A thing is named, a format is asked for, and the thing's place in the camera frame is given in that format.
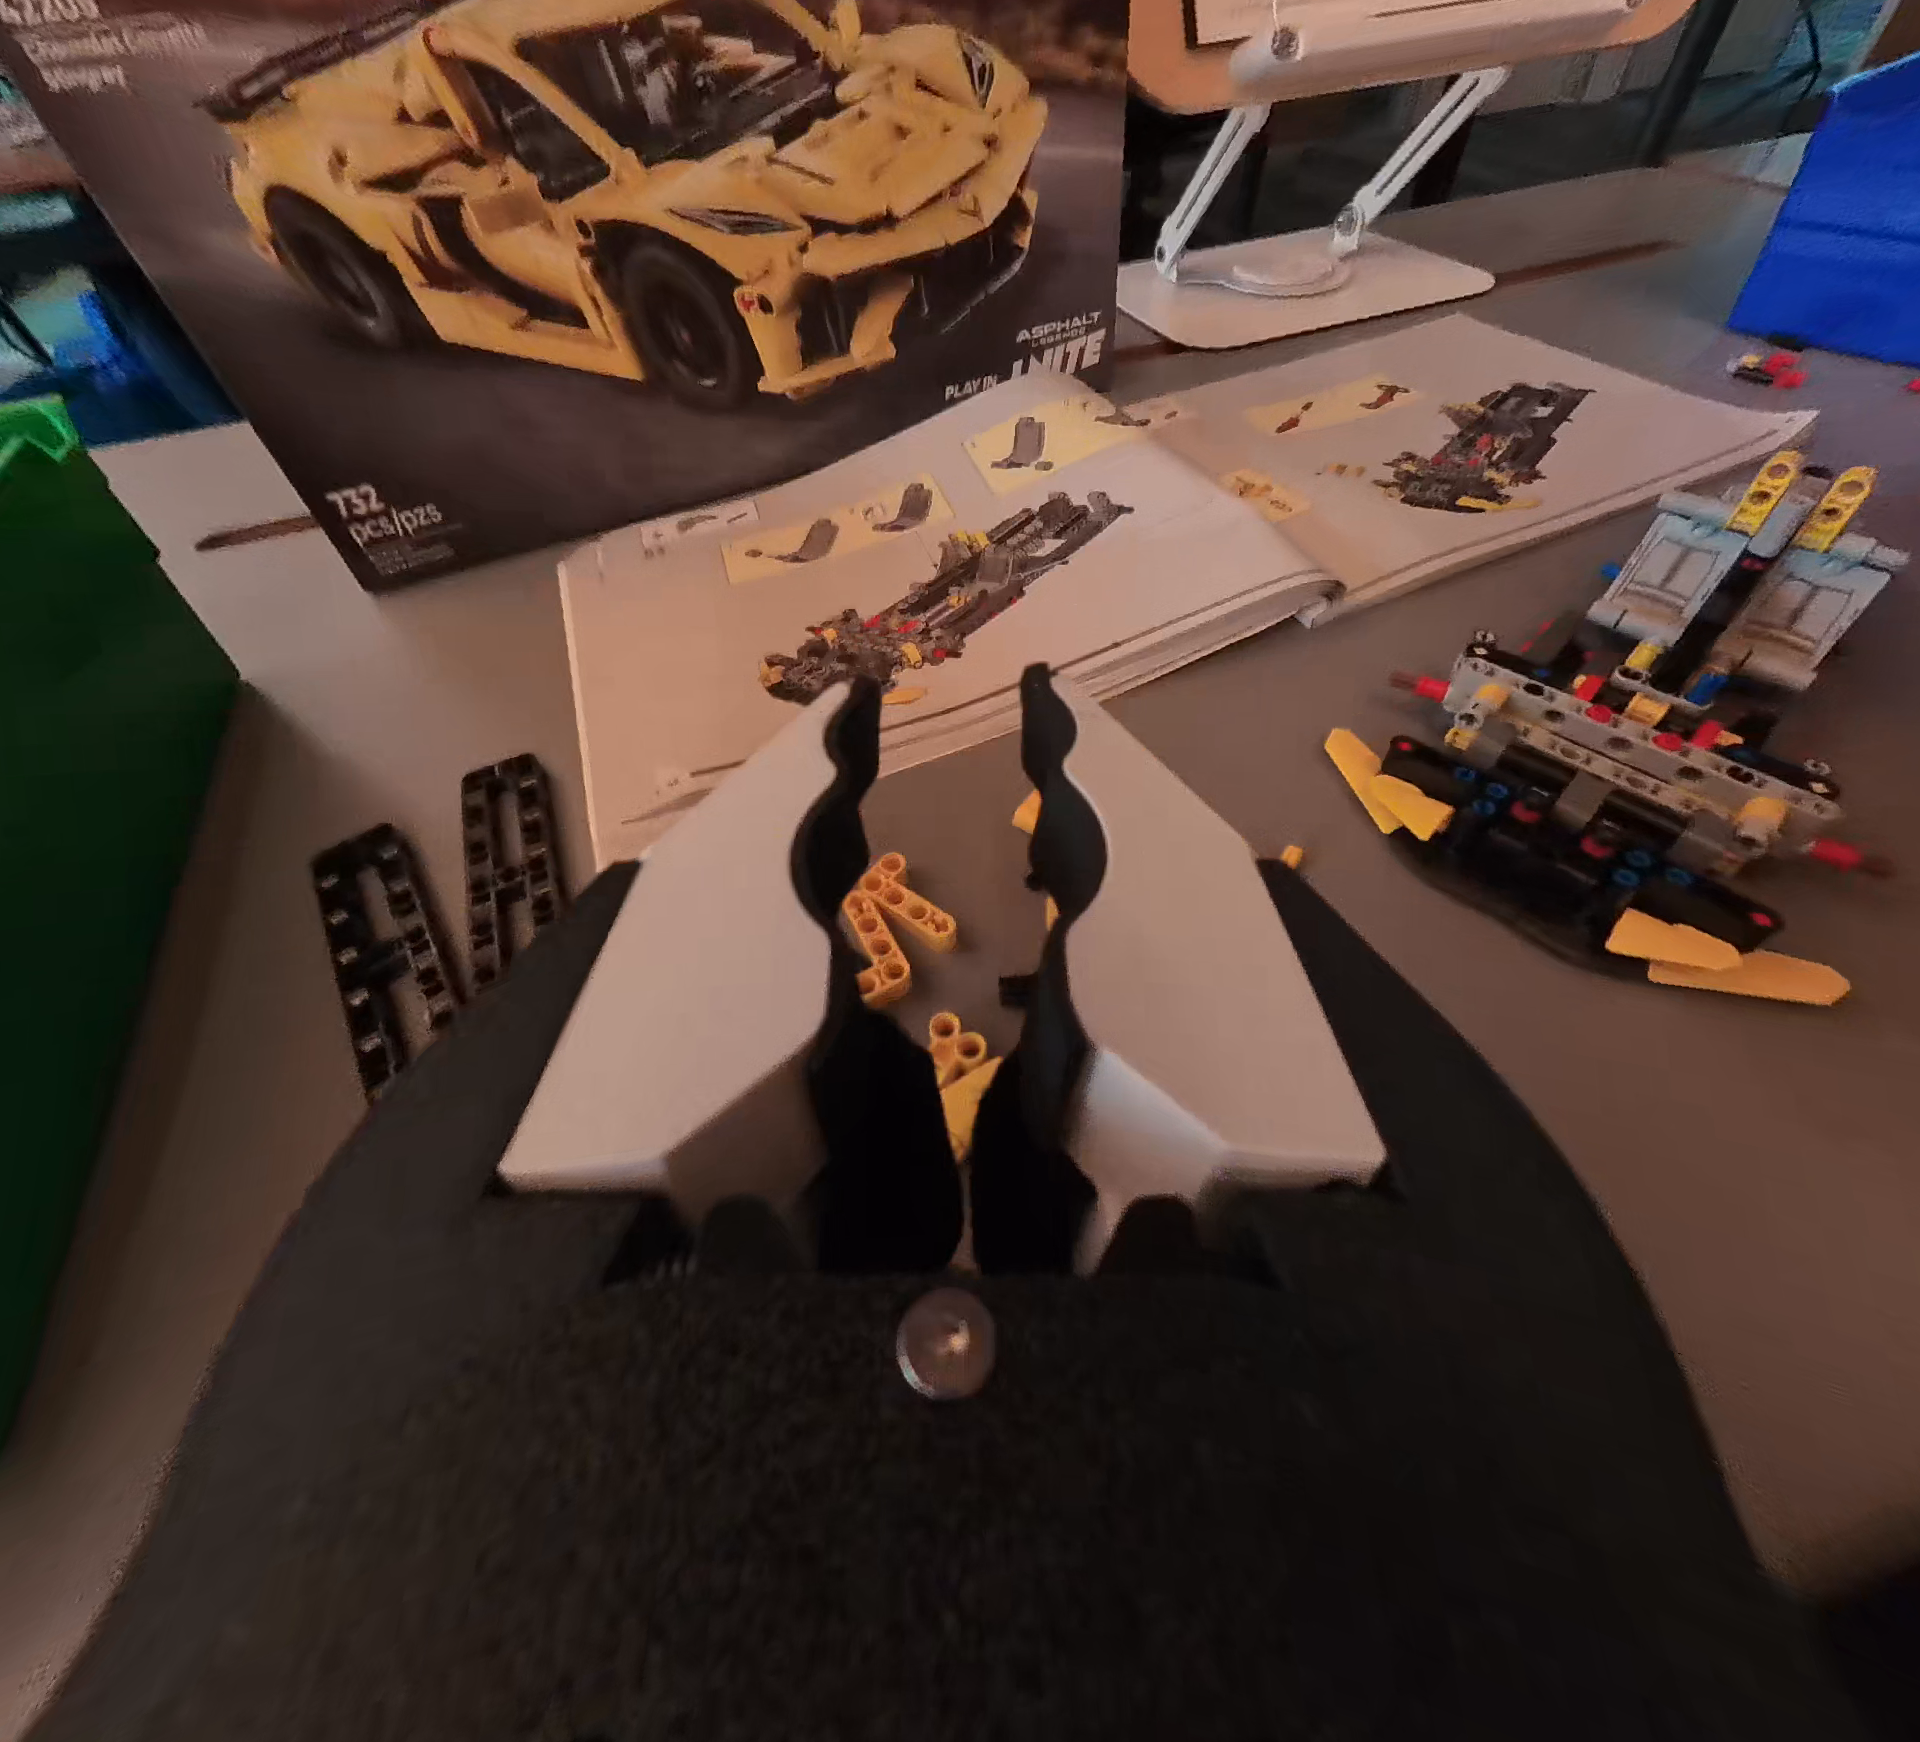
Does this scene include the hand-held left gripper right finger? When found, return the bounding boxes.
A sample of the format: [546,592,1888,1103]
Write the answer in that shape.
[967,663,1389,1275]

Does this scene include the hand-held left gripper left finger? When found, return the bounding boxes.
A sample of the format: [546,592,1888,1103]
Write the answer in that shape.
[496,674,965,1275]

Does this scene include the pile of yellow lego pieces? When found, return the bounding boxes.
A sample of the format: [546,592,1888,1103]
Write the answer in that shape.
[841,788,1306,1161]

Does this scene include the lego car chassis model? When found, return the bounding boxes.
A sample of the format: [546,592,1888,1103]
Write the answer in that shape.
[1321,452,1914,1010]

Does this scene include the grey lego panel piece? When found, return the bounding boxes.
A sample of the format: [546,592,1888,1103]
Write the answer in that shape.
[1710,535,1910,696]

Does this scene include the black lego beams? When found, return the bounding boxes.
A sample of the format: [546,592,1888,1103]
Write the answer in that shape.
[313,754,570,1103]

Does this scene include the open lego instruction booklet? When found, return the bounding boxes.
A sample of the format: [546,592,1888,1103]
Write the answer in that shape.
[558,313,1820,871]

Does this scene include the lego set box yellow car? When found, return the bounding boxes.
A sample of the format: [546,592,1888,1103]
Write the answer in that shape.
[0,0,1137,596]

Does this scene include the green cardboard box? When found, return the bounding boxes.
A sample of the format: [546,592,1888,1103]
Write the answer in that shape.
[0,400,243,1445]

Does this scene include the white monitor stand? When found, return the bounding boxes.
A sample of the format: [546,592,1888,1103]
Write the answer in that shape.
[1117,63,1514,352]

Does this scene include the pile of red blue pins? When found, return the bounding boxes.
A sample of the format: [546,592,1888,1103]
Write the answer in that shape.
[1725,348,1920,398]

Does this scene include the blue plastic bin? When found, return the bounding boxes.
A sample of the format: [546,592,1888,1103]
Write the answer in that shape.
[1728,54,1920,371]

